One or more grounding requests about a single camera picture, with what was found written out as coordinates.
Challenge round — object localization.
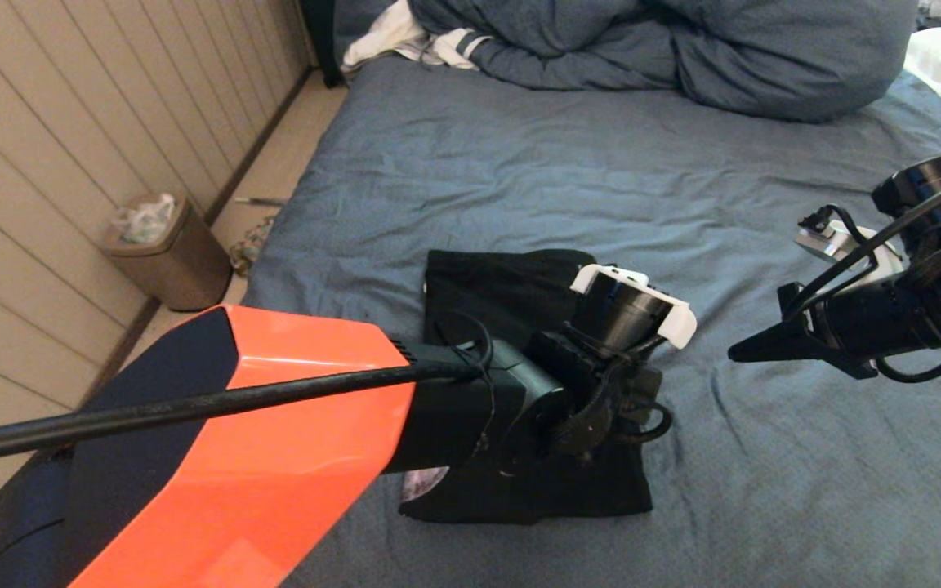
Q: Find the black printed t-shirt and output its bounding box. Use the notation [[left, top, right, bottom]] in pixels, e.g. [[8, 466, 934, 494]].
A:
[[399, 249, 653, 525]]

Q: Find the bed with blue sheet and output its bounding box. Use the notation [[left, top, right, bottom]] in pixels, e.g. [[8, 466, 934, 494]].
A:
[[242, 56, 941, 588]]

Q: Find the blue bunched duvet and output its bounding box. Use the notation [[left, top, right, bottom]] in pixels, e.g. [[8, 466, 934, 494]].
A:
[[405, 0, 918, 125]]

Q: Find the white striped garment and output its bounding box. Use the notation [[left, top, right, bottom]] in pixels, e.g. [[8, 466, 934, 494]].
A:
[[343, 0, 492, 73]]

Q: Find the brown trash bin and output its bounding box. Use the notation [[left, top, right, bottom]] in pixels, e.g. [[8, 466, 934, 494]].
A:
[[100, 192, 232, 312]]

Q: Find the black bedside furniture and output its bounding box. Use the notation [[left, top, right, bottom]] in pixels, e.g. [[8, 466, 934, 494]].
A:
[[299, 0, 346, 89]]

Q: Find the clear plastic bin bag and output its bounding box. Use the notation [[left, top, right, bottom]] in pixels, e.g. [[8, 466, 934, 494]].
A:
[[111, 193, 177, 244]]

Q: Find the black right gripper cable loop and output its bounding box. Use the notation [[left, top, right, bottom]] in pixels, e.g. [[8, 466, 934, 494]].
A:
[[875, 336, 941, 385]]

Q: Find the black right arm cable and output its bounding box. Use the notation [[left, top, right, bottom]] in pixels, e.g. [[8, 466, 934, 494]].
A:
[[781, 167, 941, 321]]

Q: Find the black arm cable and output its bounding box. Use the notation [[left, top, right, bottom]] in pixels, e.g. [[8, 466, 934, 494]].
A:
[[0, 310, 496, 468], [781, 167, 941, 321]]

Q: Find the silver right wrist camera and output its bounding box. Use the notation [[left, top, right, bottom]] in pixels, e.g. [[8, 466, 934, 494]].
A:
[[795, 204, 904, 274]]

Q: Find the colourful rope toy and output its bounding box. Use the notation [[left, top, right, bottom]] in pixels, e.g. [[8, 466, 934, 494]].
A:
[[230, 214, 277, 277]]

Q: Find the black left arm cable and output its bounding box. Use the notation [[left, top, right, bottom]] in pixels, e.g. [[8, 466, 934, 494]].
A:
[[0, 310, 496, 468]]

